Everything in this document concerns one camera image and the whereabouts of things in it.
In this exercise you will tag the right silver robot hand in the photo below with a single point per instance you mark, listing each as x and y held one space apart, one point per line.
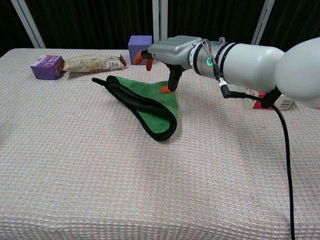
172 51

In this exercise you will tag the green cloth with black trim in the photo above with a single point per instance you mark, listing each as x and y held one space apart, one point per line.
150 100

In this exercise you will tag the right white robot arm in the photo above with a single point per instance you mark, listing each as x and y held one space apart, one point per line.
250 63

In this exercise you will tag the purple foam block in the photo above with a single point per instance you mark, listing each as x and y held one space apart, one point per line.
140 45

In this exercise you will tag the beige snack bag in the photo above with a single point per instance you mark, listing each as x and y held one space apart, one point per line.
93 64

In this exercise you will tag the black curtain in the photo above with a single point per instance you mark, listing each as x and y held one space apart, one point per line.
85 22

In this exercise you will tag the beige waffle-weave tablecloth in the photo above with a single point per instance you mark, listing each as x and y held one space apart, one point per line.
140 155

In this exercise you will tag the red and white box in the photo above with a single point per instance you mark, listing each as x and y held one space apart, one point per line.
280 101

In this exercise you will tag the purple printed carton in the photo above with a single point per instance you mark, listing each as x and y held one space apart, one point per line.
47 67

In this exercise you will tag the grey metal frame post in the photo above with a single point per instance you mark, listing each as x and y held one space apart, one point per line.
160 21
262 21
30 22

